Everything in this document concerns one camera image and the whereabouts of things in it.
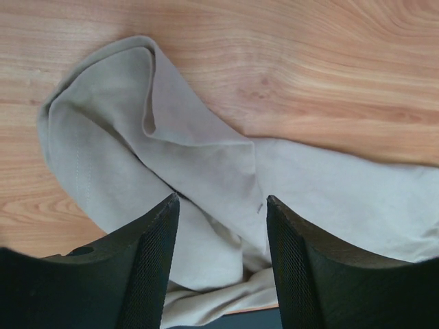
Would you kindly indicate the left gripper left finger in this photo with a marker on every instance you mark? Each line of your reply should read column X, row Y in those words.
column 117, row 281

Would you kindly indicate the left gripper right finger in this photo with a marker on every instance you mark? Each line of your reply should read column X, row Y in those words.
column 324, row 282

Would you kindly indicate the beige t shirt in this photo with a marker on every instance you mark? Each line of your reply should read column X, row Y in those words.
column 124, row 130

